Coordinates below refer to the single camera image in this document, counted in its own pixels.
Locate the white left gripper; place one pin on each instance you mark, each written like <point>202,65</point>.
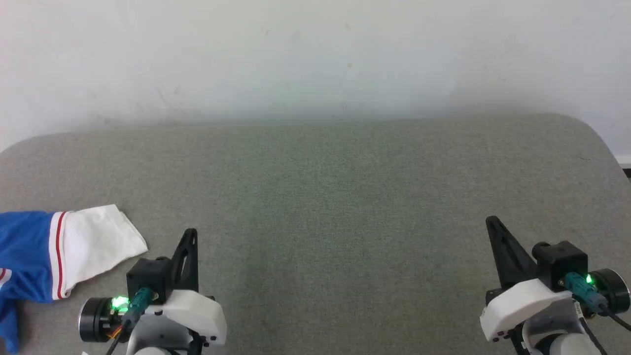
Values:
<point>197,313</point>

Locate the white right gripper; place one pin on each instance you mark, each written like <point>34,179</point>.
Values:
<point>517,308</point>

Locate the blue white red-striped garment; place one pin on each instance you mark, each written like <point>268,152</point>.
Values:
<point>29,251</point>

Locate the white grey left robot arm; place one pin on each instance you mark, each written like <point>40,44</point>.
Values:
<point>157,340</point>

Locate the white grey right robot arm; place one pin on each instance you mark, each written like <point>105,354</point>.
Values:
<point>557,335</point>

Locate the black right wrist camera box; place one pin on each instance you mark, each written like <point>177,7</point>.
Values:
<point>562,264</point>

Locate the wall skirting board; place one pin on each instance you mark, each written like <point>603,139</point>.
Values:
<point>625,160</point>

